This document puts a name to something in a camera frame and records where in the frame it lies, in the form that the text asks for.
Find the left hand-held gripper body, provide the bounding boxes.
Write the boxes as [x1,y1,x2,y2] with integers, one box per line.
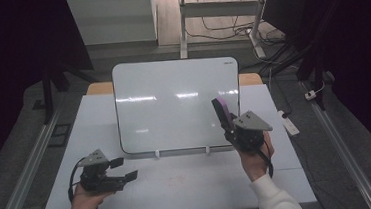
[75,146,128,196]

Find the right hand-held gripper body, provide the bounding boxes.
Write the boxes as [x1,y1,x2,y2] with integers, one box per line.
[222,108,275,155]

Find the black and purple whiteboard eraser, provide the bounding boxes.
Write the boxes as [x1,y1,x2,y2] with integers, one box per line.
[210,95,234,132]

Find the person's left hand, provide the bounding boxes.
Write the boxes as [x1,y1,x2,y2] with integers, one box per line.
[66,180,115,209]

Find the person's right hand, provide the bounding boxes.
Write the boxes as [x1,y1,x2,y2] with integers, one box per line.
[236,131,278,183]

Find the white power strip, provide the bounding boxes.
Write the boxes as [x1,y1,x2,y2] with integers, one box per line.
[277,109,301,137]

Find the white whiteboard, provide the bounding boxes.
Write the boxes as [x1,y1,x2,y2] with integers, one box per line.
[110,53,246,156]

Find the tan wooden board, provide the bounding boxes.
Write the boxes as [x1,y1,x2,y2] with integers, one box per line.
[85,69,264,99]

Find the small white adapter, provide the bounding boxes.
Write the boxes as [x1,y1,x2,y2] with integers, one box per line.
[304,89,319,101]

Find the black metal stand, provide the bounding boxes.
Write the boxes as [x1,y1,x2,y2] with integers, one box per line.
[254,0,358,116]
[29,56,100,126]

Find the white panel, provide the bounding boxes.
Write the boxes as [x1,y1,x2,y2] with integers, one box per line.
[65,0,161,47]

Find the dark curtain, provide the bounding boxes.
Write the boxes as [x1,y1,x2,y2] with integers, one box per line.
[0,0,103,182]
[262,0,371,181]

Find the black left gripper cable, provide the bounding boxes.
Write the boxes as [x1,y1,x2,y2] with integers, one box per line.
[64,156,91,204]

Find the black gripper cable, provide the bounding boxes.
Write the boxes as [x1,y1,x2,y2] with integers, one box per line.
[256,140,276,180]
[64,156,91,204]

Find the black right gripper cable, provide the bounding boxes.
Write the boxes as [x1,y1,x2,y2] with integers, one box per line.
[256,140,276,180]

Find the black floor frame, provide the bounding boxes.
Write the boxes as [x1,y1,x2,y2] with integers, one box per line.
[46,122,74,149]

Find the aluminium rail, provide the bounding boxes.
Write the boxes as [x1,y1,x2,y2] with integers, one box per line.
[0,105,70,209]
[300,76,371,209]

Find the black floor cables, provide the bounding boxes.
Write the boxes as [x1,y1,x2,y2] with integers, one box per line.
[183,0,287,50]

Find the white desk frame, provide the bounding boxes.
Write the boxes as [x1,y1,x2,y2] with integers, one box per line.
[175,0,275,66]

